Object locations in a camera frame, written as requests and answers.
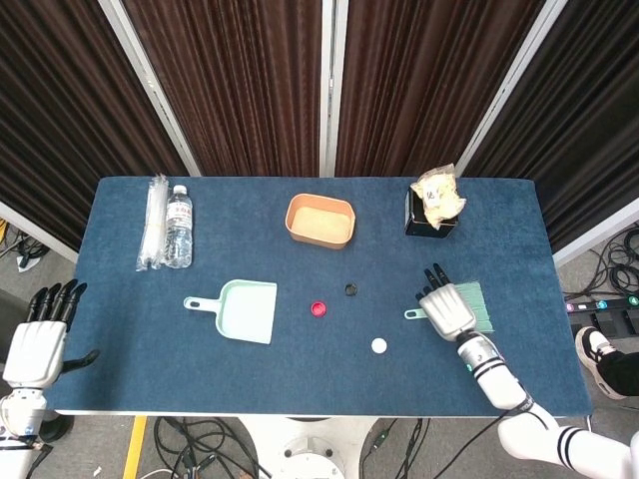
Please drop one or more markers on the mint green dustpan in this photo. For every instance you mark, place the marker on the mint green dustpan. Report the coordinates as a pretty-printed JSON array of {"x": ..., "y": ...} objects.
[{"x": 249, "y": 314}]

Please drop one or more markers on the brown folding screen panel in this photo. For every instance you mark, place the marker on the brown folding screen panel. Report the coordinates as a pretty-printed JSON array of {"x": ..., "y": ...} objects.
[
  {"x": 579, "y": 125},
  {"x": 234, "y": 85},
  {"x": 424, "y": 85},
  {"x": 60, "y": 125}
]

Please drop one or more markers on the black and white sneaker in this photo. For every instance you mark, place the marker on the black and white sneaker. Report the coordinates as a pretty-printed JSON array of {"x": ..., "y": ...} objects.
[{"x": 591, "y": 349}]

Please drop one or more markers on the white bottle cap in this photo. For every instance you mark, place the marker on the white bottle cap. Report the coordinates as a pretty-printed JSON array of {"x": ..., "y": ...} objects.
[{"x": 379, "y": 345}]

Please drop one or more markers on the black trouser leg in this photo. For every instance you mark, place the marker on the black trouser leg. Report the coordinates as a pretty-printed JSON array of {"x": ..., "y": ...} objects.
[{"x": 624, "y": 371}]

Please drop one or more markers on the red bottle cap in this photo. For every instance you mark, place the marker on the red bottle cap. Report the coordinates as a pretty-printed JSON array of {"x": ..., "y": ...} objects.
[{"x": 317, "y": 309}]

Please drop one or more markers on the blue table mat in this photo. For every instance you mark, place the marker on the blue table mat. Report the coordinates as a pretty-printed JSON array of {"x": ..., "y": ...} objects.
[{"x": 319, "y": 379}]

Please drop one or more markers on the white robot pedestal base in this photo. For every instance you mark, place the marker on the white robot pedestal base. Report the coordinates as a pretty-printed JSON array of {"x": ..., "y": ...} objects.
[{"x": 309, "y": 446}]

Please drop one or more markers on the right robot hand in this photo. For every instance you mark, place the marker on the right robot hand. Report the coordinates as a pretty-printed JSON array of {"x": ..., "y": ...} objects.
[{"x": 447, "y": 312}]

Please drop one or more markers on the crumpled clear snack bag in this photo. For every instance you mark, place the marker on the crumpled clear snack bag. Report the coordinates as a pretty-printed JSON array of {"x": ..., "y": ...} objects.
[{"x": 439, "y": 197}]

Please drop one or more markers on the mint green hand brush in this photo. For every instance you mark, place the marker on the mint green hand brush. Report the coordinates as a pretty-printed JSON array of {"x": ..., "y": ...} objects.
[{"x": 480, "y": 305}]

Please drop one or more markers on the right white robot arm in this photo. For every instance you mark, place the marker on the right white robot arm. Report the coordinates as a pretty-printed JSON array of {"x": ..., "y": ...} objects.
[{"x": 499, "y": 379}]

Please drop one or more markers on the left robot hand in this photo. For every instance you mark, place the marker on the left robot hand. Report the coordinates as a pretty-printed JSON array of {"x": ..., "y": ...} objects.
[{"x": 35, "y": 349}]

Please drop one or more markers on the clear plastic water bottle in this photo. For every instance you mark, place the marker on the clear plastic water bottle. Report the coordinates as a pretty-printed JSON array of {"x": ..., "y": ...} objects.
[{"x": 179, "y": 234}]

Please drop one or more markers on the orange rectangular bowl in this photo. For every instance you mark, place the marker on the orange rectangular bowl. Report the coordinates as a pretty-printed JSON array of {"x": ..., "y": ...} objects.
[{"x": 320, "y": 222}]

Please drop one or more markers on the black bottle cap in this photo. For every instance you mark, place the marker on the black bottle cap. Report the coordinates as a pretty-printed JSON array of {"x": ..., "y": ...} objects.
[{"x": 347, "y": 289}]

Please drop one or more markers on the pedal strip with coloured buttons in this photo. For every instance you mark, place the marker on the pedal strip with coloured buttons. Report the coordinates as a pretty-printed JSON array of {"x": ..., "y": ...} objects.
[{"x": 606, "y": 307}]

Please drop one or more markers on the clear pack of straws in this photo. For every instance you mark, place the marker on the clear pack of straws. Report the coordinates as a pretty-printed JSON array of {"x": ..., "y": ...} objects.
[{"x": 152, "y": 224}]

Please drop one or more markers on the black square box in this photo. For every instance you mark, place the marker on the black square box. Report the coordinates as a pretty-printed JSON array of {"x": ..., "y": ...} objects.
[{"x": 415, "y": 219}]

